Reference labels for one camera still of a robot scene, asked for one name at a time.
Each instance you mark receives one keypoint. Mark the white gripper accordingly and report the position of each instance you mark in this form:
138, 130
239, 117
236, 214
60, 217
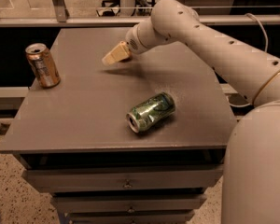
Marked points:
132, 42

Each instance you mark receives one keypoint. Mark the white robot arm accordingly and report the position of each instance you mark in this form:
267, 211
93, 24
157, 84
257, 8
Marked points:
251, 177

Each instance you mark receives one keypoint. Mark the green soda can lying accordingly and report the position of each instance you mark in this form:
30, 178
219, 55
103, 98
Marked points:
145, 115

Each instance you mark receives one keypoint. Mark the brown soda can upright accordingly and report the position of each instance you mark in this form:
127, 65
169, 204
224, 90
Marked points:
43, 65

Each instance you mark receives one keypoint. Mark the black office chair base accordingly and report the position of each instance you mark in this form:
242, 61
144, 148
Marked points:
108, 8

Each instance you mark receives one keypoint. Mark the grey metal railing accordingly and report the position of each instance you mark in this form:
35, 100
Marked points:
78, 13

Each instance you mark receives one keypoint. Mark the grey drawer cabinet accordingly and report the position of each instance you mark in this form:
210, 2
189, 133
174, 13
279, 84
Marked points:
81, 123

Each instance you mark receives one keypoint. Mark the top grey drawer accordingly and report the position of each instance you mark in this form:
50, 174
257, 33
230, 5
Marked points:
124, 178

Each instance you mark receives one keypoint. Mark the grey drawer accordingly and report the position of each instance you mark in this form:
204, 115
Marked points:
124, 178
145, 217
129, 203

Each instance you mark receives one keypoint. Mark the middle grey drawer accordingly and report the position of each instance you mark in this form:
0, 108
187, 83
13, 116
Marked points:
129, 203

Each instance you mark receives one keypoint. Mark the bottom grey drawer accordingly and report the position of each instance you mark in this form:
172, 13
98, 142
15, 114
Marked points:
145, 217

